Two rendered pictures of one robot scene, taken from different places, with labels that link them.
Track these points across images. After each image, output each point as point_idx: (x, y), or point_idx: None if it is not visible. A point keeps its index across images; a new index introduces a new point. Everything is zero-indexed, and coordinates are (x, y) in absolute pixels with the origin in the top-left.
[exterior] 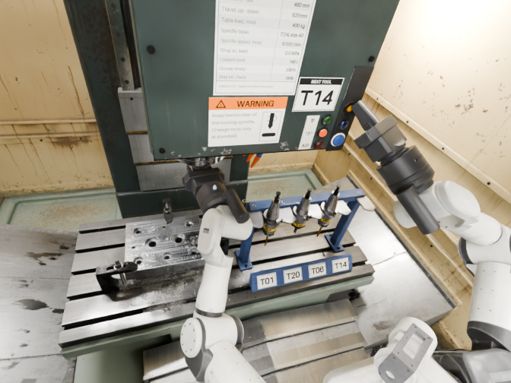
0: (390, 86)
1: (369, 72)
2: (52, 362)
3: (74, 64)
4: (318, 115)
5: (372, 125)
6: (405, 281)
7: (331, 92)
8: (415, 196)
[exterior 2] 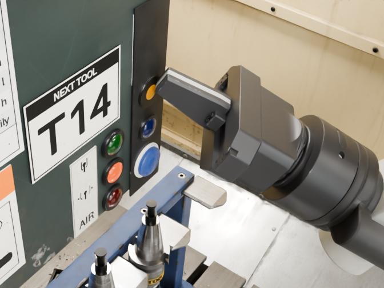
0: None
1: (164, 4)
2: None
3: None
4: (93, 146)
5: (223, 116)
6: (318, 272)
7: (104, 87)
8: (376, 230)
